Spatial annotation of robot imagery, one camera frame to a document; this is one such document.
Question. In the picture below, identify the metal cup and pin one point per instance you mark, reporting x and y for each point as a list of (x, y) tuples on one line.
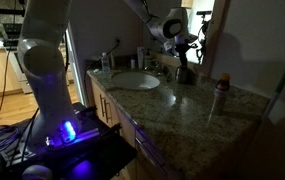
[(182, 75)]

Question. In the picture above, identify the white contact lens case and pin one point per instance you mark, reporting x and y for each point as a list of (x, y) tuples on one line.
[(97, 71)]

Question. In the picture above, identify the wood framed wall mirror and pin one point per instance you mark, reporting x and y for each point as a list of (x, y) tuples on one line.
[(198, 30)]

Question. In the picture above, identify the small white bottle blue cap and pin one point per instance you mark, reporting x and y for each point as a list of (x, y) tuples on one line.
[(133, 63)]

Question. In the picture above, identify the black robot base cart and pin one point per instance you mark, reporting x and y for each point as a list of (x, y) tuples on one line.
[(82, 150)]

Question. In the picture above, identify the kitchen stove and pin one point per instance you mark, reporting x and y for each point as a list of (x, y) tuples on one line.
[(13, 56)]

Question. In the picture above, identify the spray bottle orange cap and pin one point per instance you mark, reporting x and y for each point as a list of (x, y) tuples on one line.
[(220, 95)]

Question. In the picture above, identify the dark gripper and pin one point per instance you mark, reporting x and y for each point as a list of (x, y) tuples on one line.
[(183, 45)]

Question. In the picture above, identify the soap pump dispenser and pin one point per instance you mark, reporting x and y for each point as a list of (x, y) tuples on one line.
[(147, 60)]

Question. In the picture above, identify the clear plastic water bottle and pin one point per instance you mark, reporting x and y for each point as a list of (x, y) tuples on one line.
[(105, 63)]

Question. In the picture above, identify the white door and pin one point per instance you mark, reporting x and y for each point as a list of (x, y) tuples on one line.
[(75, 66)]

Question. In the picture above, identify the white lotion tube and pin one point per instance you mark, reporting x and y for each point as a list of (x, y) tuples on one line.
[(140, 57)]

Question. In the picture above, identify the chrome faucet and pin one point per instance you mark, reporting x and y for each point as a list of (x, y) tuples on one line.
[(158, 66)]

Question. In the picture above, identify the wooden cabinet door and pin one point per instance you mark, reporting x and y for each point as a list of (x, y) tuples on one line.
[(97, 100), (112, 111)]

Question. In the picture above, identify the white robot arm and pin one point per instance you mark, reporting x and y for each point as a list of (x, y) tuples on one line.
[(45, 66)]

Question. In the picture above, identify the white oval sink basin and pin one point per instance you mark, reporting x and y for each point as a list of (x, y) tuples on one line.
[(135, 81)]

